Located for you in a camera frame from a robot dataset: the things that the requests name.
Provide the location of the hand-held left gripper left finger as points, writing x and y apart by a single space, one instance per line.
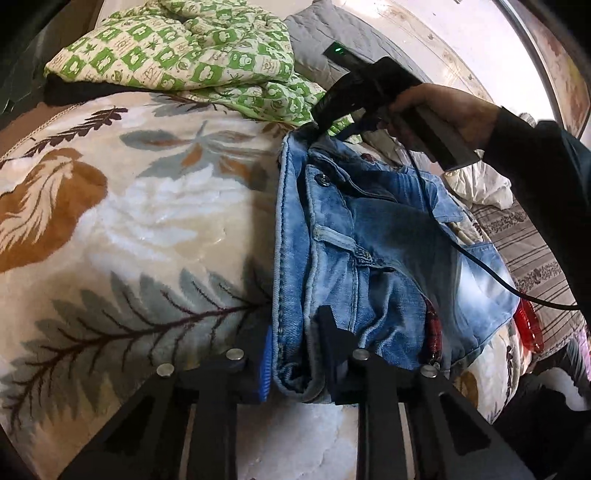
265 369

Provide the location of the grey quilted pillow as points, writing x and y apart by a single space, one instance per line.
314 41

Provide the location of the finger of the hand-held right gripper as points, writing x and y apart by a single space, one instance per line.
358 127

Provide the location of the red plastic bottle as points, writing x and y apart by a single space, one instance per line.
528 330

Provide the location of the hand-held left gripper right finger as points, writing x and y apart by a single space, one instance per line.
334 364

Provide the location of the person's right hand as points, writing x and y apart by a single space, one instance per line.
443 106

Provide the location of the person's dark clothing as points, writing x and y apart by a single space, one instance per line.
540 429

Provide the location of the white crumpled cloth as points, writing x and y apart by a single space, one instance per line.
485 184

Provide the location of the striped bed sheet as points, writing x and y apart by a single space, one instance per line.
531 240

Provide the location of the green checked quilt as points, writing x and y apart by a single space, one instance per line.
184 55

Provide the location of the blue denim pants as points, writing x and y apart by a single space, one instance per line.
369 240

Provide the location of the leaf print blanket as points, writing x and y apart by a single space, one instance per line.
138 207

